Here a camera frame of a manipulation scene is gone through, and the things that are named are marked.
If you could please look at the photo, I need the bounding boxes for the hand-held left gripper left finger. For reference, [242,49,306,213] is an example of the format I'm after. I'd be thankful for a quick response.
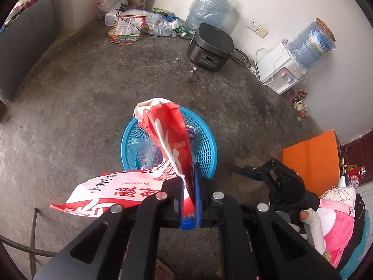
[33,176,190,280]

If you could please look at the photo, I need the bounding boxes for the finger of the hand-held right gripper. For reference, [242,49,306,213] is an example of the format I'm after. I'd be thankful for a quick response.
[231,165,267,181]
[261,157,287,172]

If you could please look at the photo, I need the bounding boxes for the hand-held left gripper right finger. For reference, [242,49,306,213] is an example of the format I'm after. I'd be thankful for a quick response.
[192,163,341,280]

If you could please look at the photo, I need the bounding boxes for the large red and white bag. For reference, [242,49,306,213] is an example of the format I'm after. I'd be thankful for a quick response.
[49,98,196,222]

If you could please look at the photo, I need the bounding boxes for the blue plastic mesh basket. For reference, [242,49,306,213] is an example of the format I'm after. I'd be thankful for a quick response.
[121,106,218,180]

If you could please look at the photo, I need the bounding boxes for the purple snack bag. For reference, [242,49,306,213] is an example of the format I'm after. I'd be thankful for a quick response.
[185,125,196,146]

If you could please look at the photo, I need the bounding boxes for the person's right hand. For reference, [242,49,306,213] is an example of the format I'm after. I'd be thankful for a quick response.
[299,208,325,254]

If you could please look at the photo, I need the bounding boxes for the orange cabinet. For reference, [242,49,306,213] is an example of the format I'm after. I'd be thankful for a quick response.
[282,130,343,193]

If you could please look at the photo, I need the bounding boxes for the scattered small wrappers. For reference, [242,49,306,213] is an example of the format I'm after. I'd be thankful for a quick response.
[284,89,309,120]

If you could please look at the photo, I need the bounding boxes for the black cloth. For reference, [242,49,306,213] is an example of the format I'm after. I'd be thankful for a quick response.
[335,194,366,269]

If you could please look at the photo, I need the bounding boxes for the dark wooden cabinet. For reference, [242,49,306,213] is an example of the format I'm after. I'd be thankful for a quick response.
[339,131,373,181]

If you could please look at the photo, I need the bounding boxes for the white water dispenser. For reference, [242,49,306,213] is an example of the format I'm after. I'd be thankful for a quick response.
[258,41,308,95]

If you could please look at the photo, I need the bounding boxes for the blue water bottle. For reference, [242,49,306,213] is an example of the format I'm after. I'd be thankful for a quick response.
[288,18,336,68]

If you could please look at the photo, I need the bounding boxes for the dark grey rice cooker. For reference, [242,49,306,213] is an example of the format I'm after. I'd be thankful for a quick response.
[187,23,235,72]

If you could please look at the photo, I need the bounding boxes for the empty clear water jug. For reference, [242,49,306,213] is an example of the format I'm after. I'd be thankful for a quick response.
[184,0,234,34]

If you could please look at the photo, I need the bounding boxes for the clear bag of bottles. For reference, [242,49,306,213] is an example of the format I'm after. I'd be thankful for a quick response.
[144,7,193,39]

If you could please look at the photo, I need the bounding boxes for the pile of printed packets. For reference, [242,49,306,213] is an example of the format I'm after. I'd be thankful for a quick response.
[108,13,146,45]

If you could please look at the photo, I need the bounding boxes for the grey cabinet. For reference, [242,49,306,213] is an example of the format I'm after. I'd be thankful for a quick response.
[0,0,57,102]

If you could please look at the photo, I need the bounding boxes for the power cable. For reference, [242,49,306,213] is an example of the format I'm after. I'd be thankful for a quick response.
[233,48,287,85]

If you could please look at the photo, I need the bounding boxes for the wall socket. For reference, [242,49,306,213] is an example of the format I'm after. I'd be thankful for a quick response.
[247,19,269,38]

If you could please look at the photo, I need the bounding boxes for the metal chair frame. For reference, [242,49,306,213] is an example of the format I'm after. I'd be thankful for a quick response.
[0,207,59,272]

